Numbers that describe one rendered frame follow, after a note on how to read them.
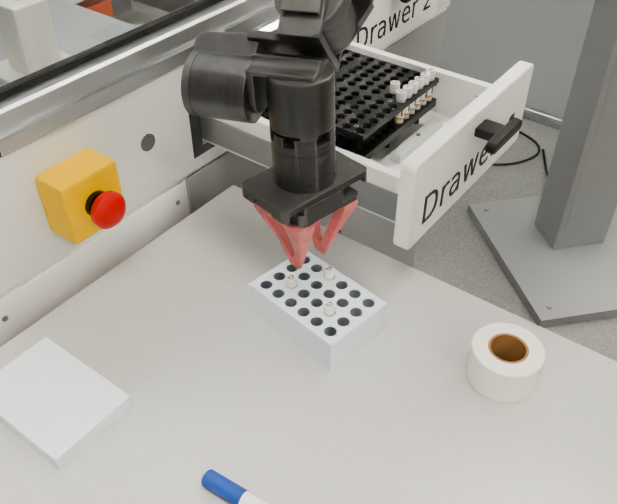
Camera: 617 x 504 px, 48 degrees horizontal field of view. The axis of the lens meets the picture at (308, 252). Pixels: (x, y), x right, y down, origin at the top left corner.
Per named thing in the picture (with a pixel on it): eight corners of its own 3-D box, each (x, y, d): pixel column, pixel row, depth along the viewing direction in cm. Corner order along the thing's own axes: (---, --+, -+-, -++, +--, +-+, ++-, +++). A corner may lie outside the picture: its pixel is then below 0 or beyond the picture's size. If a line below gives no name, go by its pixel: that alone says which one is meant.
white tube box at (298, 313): (384, 328, 75) (387, 302, 72) (330, 371, 70) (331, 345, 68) (304, 272, 81) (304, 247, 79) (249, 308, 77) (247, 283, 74)
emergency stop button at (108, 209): (132, 219, 74) (126, 188, 71) (103, 238, 71) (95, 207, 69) (113, 208, 75) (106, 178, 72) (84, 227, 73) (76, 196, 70)
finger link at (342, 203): (261, 256, 70) (254, 179, 64) (314, 226, 74) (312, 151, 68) (305, 290, 66) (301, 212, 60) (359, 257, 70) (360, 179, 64)
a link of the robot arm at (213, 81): (330, -35, 54) (350, 12, 62) (194, -45, 57) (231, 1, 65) (300, 115, 53) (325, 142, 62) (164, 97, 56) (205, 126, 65)
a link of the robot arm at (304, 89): (322, 77, 53) (343, 47, 58) (239, 67, 55) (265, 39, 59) (324, 154, 58) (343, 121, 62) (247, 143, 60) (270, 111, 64)
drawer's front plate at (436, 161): (517, 139, 93) (535, 62, 86) (406, 252, 75) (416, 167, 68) (505, 135, 93) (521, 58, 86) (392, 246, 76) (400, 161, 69)
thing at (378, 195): (501, 130, 92) (510, 88, 88) (400, 228, 76) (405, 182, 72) (266, 51, 110) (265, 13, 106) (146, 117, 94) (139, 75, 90)
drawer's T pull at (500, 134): (521, 128, 79) (524, 117, 78) (493, 157, 75) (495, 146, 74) (492, 119, 81) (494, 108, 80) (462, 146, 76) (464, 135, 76)
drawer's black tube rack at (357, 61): (433, 122, 93) (439, 77, 88) (360, 183, 82) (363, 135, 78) (300, 76, 103) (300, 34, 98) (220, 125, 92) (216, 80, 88)
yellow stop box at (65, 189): (132, 215, 77) (120, 160, 72) (80, 249, 72) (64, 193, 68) (101, 199, 79) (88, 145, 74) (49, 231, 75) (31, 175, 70)
